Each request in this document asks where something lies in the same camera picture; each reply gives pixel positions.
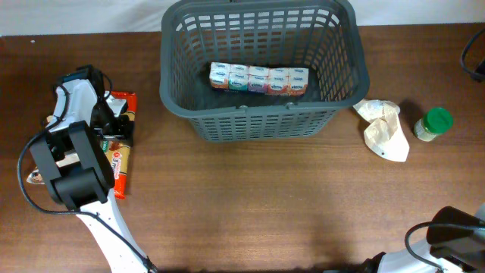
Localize red spaghetti packet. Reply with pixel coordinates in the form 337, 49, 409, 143
100, 91, 137, 199

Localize grey plastic shopping basket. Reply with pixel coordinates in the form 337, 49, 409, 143
160, 0, 370, 142

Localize tissue multipack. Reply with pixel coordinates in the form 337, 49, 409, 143
209, 62, 309, 96

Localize beige paper bag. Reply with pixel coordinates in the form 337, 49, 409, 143
353, 99, 410, 162

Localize green lid glass jar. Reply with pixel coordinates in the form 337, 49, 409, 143
413, 108, 454, 142

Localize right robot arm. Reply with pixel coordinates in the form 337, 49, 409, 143
359, 206, 484, 273

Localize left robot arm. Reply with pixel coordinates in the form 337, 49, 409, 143
22, 64, 157, 272

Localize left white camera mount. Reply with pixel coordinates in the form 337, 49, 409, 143
106, 95, 128, 118

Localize left black cable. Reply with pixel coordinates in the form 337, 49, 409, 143
17, 85, 158, 272

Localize black cable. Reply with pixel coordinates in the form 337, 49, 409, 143
404, 28, 485, 273
17, 85, 158, 272

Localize right black cable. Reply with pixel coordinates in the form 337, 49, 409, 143
404, 28, 485, 273

